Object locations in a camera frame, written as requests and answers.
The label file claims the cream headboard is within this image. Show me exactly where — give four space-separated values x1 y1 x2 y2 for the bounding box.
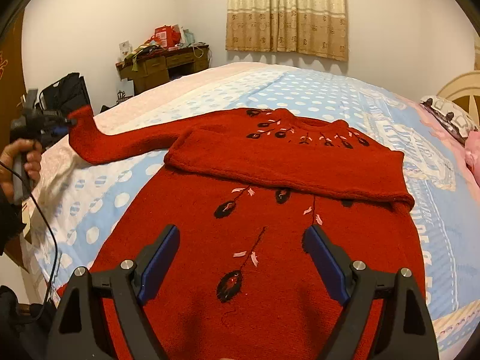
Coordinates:
437 70 480 124

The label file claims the blue dotted printed bed cover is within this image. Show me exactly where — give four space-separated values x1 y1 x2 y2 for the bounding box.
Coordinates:
22 62 480 357

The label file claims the beige patterned curtain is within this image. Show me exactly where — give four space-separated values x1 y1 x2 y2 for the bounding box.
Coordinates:
225 0 347 62

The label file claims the person's left hand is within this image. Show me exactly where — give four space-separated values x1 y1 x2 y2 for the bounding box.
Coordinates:
0 139 43 196

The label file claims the brown wooden door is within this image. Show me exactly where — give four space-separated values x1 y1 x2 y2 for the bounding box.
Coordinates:
0 11 29 130

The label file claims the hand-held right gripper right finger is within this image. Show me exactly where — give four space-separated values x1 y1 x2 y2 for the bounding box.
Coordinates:
302 225 439 360

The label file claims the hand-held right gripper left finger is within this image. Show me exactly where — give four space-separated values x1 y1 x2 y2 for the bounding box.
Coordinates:
47 224 181 360

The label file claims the black suitcase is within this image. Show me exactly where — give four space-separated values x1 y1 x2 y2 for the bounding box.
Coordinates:
39 73 91 121

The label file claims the red gift bag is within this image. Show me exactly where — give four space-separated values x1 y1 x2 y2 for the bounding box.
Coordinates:
153 25 182 47

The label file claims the person's left forearm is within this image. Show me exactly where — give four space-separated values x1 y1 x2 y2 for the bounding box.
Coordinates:
0 185 27 257

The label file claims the black cable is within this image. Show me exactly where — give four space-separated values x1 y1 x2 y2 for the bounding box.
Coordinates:
0 161 61 321

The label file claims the brown wooden desk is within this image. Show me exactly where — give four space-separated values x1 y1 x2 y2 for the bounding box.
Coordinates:
115 47 211 96

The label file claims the red knitted sweater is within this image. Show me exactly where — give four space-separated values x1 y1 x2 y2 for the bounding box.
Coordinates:
67 105 430 360

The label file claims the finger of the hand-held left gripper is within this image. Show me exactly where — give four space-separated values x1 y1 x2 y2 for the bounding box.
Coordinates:
45 110 78 138

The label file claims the pink cushion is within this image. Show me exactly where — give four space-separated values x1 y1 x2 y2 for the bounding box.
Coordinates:
464 131 480 187

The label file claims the white and brown printed pillow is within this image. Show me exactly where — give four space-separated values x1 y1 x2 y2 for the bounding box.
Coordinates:
419 95 480 144

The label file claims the dark cloth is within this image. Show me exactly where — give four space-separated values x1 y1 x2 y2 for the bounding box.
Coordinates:
0 285 57 360

